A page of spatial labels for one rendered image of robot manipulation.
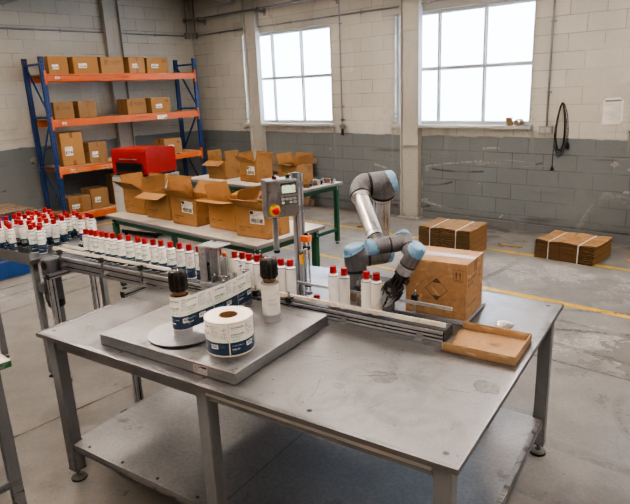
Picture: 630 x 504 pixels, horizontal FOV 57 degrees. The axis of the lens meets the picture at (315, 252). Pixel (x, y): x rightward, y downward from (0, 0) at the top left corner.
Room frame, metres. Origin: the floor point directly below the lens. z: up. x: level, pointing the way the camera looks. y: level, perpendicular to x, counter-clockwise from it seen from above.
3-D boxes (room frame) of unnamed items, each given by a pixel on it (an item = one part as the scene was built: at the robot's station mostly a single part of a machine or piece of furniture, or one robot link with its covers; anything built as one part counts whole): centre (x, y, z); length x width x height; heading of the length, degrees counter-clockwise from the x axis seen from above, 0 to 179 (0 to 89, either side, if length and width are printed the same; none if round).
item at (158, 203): (5.47, 1.40, 0.97); 0.44 x 0.38 x 0.37; 143
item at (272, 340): (2.50, 0.47, 0.86); 0.80 x 0.67 x 0.05; 56
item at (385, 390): (2.65, 0.07, 0.82); 2.10 x 1.50 x 0.02; 56
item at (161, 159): (8.19, 2.33, 0.61); 0.70 x 0.60 x 1.22; 60
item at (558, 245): (6.17, -2.84, 0.11); 0.65 x 0.54 x 0.22; 45
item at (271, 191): (2.93, 0.16, 1.38); 0.17 x 0.10 x 0.19; 111
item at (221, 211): (4.93, 0.68, 0.96); 0.53 x 0.45 x 0.37; 140
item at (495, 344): (2.25, -0.71, 0.85); 0.30 x 0.26 x 0.04; 56
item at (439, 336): (2.80, 0.12, 0.85); 1.65 x 0.11 x 0.05; 56
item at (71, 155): (9.96, 3.09, 1.26); 2.78 x 0.61 x 2.51; 138
